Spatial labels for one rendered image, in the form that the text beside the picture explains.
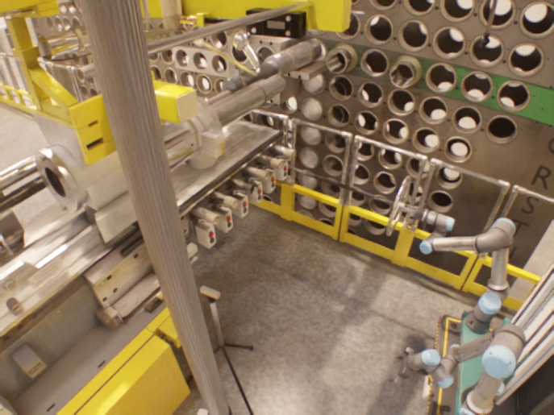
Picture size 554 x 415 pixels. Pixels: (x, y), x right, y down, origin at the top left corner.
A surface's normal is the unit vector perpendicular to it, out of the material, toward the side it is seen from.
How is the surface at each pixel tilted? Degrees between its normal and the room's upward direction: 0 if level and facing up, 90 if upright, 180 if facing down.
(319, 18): 90
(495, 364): 83
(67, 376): 0
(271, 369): 0
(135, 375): 0
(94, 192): 68
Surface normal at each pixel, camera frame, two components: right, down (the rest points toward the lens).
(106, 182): 0.78, 0.02
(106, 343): 0.00, -0.78
